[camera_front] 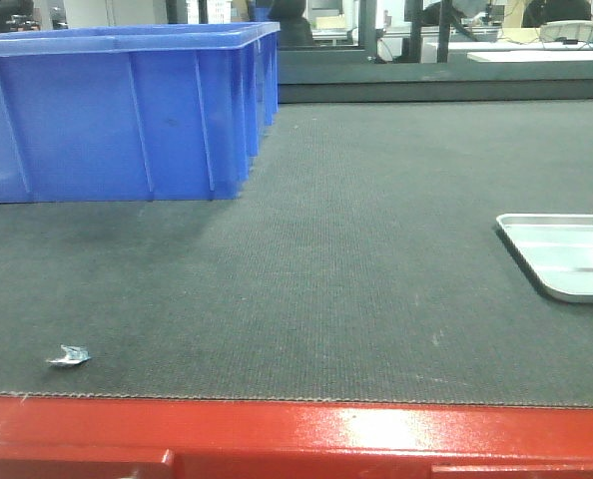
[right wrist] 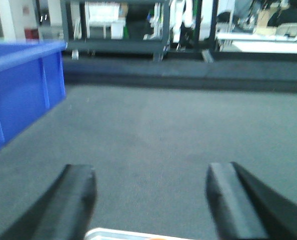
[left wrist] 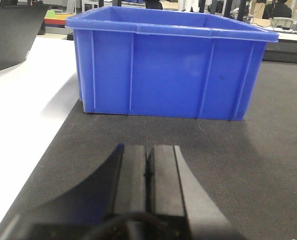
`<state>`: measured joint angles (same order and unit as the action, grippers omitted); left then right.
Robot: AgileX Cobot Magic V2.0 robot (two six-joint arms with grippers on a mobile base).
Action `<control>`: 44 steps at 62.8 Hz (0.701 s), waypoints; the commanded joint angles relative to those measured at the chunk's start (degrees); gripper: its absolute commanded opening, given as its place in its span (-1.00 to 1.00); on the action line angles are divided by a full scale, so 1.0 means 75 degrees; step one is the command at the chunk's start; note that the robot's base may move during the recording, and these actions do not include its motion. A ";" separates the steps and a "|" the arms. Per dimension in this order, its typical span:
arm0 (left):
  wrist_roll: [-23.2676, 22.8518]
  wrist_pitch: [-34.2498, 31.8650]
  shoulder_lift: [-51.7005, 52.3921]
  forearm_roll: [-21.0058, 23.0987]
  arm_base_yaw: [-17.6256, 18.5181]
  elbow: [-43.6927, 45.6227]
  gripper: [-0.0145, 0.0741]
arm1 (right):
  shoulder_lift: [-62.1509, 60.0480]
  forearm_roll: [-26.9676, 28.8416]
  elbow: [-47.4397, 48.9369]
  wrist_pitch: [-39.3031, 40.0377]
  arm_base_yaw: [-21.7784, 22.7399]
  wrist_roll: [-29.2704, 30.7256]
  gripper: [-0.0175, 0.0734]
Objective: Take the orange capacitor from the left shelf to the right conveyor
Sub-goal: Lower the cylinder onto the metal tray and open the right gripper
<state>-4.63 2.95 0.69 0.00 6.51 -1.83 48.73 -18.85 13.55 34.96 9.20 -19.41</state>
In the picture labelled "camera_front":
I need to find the large blue plastic crate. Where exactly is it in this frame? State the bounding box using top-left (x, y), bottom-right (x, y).
top-left (0, 22), bottom-right (280, 204)

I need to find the white background table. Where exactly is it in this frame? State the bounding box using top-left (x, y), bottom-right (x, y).
top-left (447, 42), bottom-right (593, 63)

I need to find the red conveyor frame edge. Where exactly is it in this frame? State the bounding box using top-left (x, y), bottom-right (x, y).
top-left (0, 396), bottom-right (593, 478)

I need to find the silver metal tray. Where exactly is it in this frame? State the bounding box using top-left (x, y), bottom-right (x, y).
top-left (496, 213), bottom-right (593, 303)

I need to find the dark conveyor belt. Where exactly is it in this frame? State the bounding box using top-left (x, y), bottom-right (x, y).
top-left (0, 100), bottom-right (593, 406)

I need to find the crumpled foil scrap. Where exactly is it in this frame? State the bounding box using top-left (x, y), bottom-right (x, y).
top-left (46, 344), bottom-right (92, 368)

